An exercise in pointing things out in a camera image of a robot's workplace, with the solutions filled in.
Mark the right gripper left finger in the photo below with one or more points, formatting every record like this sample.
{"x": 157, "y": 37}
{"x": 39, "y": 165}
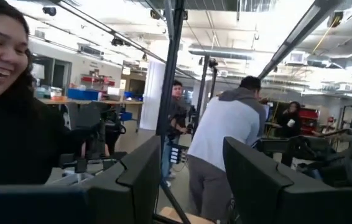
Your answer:
{"x": 70, "y": 205}

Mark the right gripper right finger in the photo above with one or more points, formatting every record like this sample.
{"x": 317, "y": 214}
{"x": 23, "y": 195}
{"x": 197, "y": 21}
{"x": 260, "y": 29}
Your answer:
{"x": 288, "y": 205}

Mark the other station black robot arm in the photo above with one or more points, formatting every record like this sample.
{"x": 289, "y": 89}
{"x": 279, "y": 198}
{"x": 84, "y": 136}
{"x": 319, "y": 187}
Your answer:
{"x": 101, "y": 130}

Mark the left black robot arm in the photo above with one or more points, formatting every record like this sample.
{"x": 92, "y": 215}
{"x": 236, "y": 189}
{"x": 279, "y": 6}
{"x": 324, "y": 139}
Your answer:
{"x": 319, "y": 149}

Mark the white cup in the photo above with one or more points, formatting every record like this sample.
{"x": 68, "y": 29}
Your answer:
{"x": 291, "y": 123}

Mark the red tool chest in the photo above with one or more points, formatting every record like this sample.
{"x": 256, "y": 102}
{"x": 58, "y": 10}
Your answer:
{"x": 309, "y": 118}

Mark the person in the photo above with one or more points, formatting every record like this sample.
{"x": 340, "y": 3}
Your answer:
{"x": 225, "y": 130}
{"x": 291, "y": 113}
{"x": 8, "y": 140}
{"x": 179, "y": 109}

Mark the blue plastic bin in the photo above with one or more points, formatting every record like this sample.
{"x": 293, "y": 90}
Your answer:
{"x": 126, "y": 116}

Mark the blue plastic crate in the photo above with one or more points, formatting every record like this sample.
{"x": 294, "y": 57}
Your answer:
{"x": 82, "y": 94}

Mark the black box with white labels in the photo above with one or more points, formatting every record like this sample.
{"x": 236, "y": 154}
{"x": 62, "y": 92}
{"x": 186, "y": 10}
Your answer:
{"x": 174, "y": 154}

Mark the red wall shelf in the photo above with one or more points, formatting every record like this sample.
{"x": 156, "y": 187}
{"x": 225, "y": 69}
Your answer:
{"x": 98, "y": 80}

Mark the black pole with camera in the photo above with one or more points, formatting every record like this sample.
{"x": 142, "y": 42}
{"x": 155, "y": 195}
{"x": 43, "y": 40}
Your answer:
{"x": 205, "y": 87}

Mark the black aluminium table frame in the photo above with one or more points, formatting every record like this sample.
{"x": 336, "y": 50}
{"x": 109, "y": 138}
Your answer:
{"x": 169, "y": 62}

